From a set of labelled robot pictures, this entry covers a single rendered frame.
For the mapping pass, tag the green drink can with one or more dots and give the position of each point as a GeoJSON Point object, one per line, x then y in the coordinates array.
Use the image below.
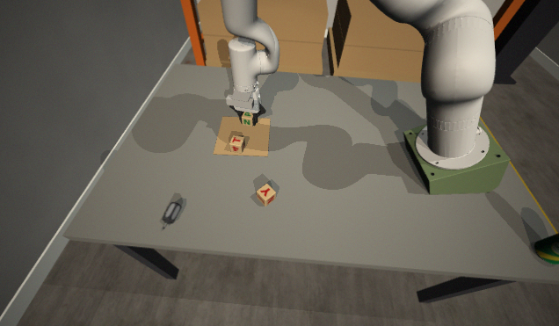
{"type": "Point", "coordinates": [548, 249]}

